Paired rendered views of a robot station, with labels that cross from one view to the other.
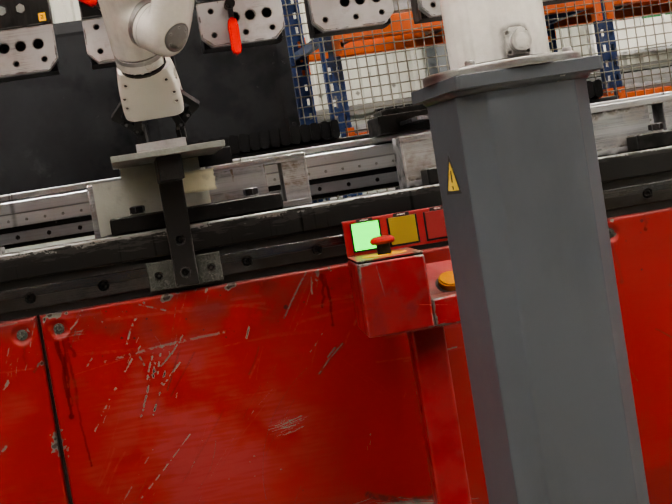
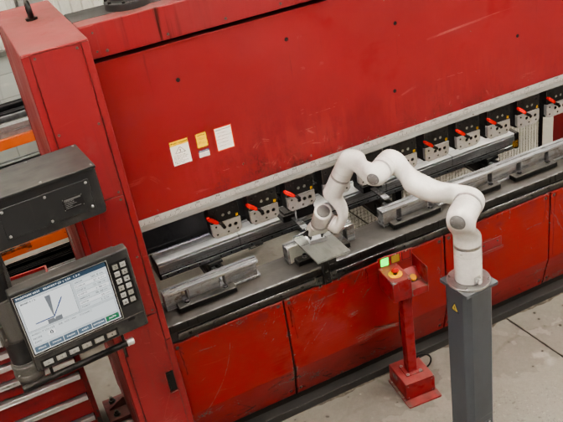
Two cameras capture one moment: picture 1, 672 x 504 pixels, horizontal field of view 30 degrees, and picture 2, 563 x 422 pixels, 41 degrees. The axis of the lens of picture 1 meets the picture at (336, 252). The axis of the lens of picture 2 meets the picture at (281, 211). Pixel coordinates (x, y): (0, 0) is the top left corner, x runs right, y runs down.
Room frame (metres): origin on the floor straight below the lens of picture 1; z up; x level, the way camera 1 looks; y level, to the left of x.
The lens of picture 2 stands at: (-0.99, 1.05, 3.01)
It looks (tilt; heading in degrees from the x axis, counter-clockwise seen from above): 29 degrees down; 349
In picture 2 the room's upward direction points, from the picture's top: 10 degrees counter-clockwise
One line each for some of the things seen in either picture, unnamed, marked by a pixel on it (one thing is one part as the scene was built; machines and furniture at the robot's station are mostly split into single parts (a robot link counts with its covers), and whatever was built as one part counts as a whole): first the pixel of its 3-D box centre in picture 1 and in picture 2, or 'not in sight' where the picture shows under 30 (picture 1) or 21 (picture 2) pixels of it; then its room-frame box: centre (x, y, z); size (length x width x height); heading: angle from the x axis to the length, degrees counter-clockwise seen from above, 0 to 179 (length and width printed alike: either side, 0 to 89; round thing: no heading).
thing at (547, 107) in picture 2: not in sight; (551, 99); (2.50, -1.28, 1.26); 0.15 x 0.09 x 0.17; 99
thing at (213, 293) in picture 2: not in sight; (207, 297); (2.10, 0.86, 0.89); 0.30 x 0.05 x 0.03; 99
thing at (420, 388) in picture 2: not in sight; (414, 380); (1.98, -0.12, 0.06); 0.25 x 0.20 x 0.12; 5
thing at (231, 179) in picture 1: (200, 194); (318, 241); (2.26, 0.22, 0.92); 0.39 x 0.06 x 0.10; 99
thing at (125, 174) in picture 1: (159, 165); not in sight; (2.24, 0.29, 0.99); 0.14 x 0.01 x 0.03; 99
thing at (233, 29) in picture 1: (232, 27); not in sight; (2.21, 0.12, 1.20); 0.04 x 0.02 x 0.10; 9
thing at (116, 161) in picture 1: (165, 155); (321, 245); (2.10, 0.26, 1.00); 0.26 x 0.18 x 0.01; 9
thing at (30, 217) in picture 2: not in sight; (51, 275); (1.60, 1.44, 1.53); 0.51 x 0.25 x 0.85; 104
